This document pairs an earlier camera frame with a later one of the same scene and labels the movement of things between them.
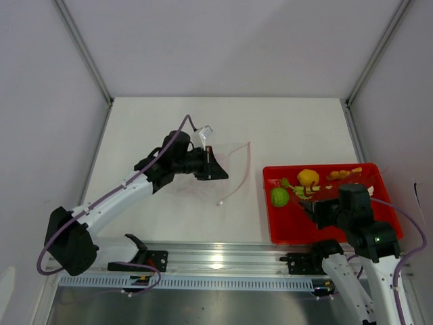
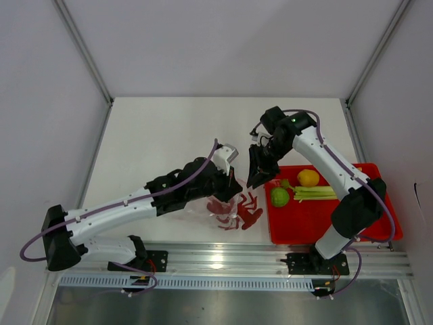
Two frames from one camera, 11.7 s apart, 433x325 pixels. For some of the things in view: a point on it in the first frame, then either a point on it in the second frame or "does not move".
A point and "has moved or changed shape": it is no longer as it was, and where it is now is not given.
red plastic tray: x=286 y=186 does not move
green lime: x=279 y=197 does not move
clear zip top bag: x=234 y=162 has moved or changed shape
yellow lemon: x=306 y=177 does not move
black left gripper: x=214 y=170 → x=230 y=184
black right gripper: x=315 y=209 → x=259 y=179
